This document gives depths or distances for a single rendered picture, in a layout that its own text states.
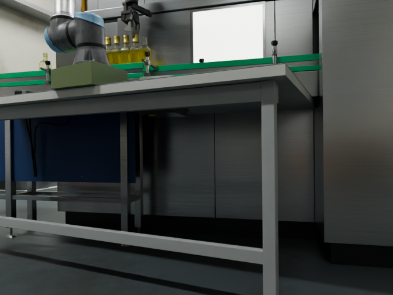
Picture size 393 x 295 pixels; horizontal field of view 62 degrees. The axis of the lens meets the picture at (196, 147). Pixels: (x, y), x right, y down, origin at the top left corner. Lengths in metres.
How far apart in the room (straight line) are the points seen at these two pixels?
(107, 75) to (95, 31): 0.19
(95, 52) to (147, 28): 0.78
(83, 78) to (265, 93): 0.67
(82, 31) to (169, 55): 0.72
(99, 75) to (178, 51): 0.81
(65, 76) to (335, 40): 1.12
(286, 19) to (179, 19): 0.61
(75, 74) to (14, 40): 4.08
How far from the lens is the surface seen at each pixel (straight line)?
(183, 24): 2.05
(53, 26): 1.55
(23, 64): 5.38
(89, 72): 1.28
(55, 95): 1.42
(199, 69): 1.78
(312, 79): 1.70
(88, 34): 1.42
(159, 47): 2.05
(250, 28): 1.96
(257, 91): 1.02
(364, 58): 1.58
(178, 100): 1.12
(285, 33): 1.97
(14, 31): 5.42
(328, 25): 1.59
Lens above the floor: 0.52
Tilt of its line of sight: level
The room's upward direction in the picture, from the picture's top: 1 degrees counter-clockwise
